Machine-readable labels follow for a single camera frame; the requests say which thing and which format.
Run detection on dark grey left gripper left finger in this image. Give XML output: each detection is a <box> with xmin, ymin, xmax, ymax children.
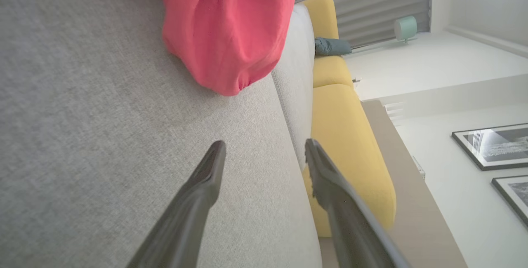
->
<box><xmin>126</xmin><ymin>140</ymin><xmax>226</xmax><ymax>268</ymax></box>

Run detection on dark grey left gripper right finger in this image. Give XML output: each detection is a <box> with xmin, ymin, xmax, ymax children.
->
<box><xmin>304</xmin><ymin>138</ymin><xmax>412</xmax><ymax>268</ymax></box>

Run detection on red shorts with white band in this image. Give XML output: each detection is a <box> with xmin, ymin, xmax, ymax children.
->
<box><xmin>129</xmin><ymin>0</ymin><xmax>302</xmax><ymax>96</ymax></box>

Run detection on beige wooden ledge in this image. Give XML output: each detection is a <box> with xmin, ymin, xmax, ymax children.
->
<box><xmin>318</xmin><ymin>99</ymin><xmax>469</xmax><ymax>268</ymax></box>

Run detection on grey fabric sofa seat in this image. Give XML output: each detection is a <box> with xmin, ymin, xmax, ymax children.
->
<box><xmin>0</xmin><ymin>0</ymin><xmax>323</xmax><ymax>268</ymax></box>

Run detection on light grey sofa backrest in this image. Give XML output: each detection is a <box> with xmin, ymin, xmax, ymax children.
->
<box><xmin>270</xmin><ymin>3</ymin><xmax>316</xmax><ymax>174</ymax></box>

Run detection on black framed picture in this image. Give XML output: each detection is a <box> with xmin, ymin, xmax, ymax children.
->
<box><xmin>491</xmin><ymin>175</ymin><xmax>528</xmax><ymax>229</ymax></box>
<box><xmin>451</xmin><ymin>123</ymin><xmax>528</xmax><ymax>172</ymax></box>

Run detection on teal pillow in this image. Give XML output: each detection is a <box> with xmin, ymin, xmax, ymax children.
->
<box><xmin>314</xmin><ymin>37</ymin><xmax>352</xmax><ymax>57</ymax></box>

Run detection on mint green round lamp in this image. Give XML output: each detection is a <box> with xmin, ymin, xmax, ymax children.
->
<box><xmin>394</xmin><ymin>16</ymin><xmax>418</xmax><ymax>44</ymax></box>

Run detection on small yellow sofa cushion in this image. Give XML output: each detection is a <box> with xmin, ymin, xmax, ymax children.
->
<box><xmin>303</xmin><ymin>0</ymin><xmax>339</xmax><ymax>40</ymax></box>

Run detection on grey pleated curtain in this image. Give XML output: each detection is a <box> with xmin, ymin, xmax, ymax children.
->
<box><xmin>295</xmin><ymin>0</ymin><xmax>433</xmax><ymax>49</ymax></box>

